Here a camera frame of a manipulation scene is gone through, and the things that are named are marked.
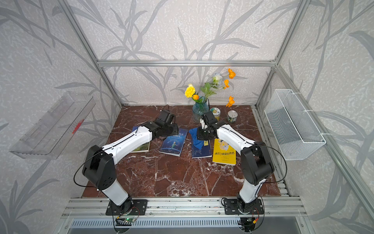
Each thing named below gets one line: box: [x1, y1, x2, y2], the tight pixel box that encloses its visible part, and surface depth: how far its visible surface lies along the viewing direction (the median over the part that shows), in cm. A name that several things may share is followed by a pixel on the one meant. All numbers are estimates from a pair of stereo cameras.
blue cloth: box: [188, 127, 205, 150], surface depth 88 cm
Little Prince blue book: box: [158, 128, 189, 157], surface depth 98 cm
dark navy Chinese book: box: [191, 139, 213, 159], surface depth 95 cm
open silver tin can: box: [226, 109, 239, 124], surface depth 110 cm
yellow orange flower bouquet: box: [184, 68, 236, 108], surface depth 95 cm
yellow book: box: [212, 137, 237, 166], surface depth 93 cm
